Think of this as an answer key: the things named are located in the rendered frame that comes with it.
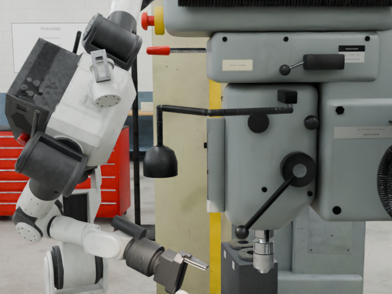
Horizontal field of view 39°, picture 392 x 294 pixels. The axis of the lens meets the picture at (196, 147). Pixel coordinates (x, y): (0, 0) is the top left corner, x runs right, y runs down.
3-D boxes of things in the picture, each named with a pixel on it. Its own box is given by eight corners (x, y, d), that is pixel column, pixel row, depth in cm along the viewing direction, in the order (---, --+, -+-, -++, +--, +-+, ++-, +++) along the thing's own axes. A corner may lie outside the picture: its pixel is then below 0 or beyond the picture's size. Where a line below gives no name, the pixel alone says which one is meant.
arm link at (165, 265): (167, 302, 141) (128, 281, 145) (184, 287, 149) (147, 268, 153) (179, 260, 137) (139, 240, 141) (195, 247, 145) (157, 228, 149)
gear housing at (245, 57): (212, 83, 108) (212, 31, 106) (206, 80, 132) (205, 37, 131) (381, 81, 109) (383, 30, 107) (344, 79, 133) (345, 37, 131)
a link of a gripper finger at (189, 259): (203, 271, 138) (182, 261, 140) (209, 266, 141) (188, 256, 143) (205, 266, 137) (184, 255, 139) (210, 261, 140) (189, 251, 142)
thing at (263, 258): (266, 261, 130) (266, 240, 129) (277, 268, 125) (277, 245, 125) (249, 264, 128) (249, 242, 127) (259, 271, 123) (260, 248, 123)
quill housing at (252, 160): (228, 237, 115) (228, 83, 110) (220, 211, 135) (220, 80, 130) (318, 235, 115) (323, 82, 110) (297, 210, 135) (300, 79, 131)
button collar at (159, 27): (154, 34, 115) (154, 4, 114) (155, 35, 121) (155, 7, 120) (164, 34, 115) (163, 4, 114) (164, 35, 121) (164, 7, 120)
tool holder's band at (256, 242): (266, 240, 129) (266, 235, 129) (277, 245, 125) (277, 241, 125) (249, 242, 127) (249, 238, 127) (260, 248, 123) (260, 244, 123)
